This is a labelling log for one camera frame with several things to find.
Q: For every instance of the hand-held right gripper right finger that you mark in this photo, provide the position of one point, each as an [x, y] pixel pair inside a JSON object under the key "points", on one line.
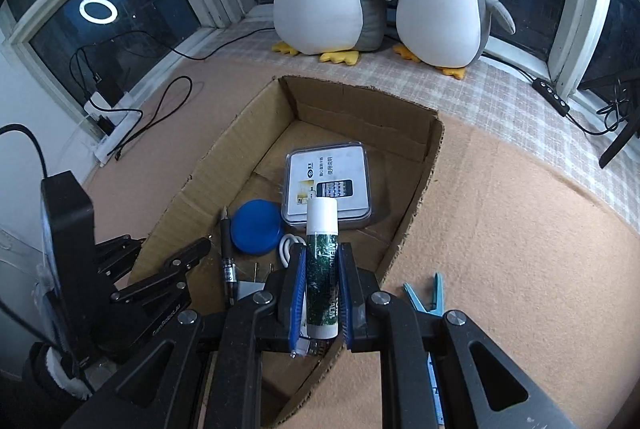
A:
{"points": [[345, 299]]}

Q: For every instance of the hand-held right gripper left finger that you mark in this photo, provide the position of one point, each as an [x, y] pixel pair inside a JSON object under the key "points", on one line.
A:
{"points": [[299, 289]]}

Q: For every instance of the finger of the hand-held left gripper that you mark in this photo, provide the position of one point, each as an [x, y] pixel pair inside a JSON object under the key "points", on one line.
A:
{"points": [[117, 254], [175, 266]]}

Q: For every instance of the green glue stick white cap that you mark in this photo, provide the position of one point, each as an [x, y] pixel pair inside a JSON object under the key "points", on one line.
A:
{"points": [[321, 269]]}

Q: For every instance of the black pen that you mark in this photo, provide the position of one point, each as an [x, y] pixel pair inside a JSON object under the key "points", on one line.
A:
{"points": [[229, 269]]}

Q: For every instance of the cardboard box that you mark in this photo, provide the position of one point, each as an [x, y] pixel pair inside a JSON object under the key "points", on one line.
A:
{"points": [[350, 124]]}

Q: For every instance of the white plug adapter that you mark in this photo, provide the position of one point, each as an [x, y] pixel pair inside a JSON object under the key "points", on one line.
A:
{"points": [[247, 289]]}

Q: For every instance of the blue round lid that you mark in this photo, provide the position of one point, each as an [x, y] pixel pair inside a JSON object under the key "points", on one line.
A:
{"points": [[257, 226]]}

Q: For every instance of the teal clothespin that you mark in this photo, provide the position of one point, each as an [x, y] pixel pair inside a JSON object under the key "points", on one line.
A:
{"points": [[435, 296]]}

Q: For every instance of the white power strip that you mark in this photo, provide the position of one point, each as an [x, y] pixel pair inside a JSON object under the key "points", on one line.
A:
{"points": [[122, 129]]}

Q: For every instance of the clear ruler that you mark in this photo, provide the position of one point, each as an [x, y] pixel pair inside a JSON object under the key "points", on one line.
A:
{"points": [[434, 389]]}

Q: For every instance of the clear plastic case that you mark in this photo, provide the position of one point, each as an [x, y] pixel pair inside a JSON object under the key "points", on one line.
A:
{"points": [[340, 169]]}

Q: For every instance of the white charger adapter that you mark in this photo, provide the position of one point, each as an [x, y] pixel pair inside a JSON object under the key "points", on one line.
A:
{"points": [[97, 104]]}

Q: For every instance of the black charger adapter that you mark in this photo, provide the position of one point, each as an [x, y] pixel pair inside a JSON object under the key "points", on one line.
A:
{"points": [[110, 89]]}

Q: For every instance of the checkered cloth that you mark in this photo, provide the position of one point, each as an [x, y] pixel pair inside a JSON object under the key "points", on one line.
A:
{"points": [[525, 134]]}

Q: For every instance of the small grey white penguin plush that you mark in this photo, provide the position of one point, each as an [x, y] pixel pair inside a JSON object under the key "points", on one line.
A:
{"points": [[440, 9]]}

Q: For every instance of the black tripod stand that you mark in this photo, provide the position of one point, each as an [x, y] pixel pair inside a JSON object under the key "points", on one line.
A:
{"points": [[620, 139]]}

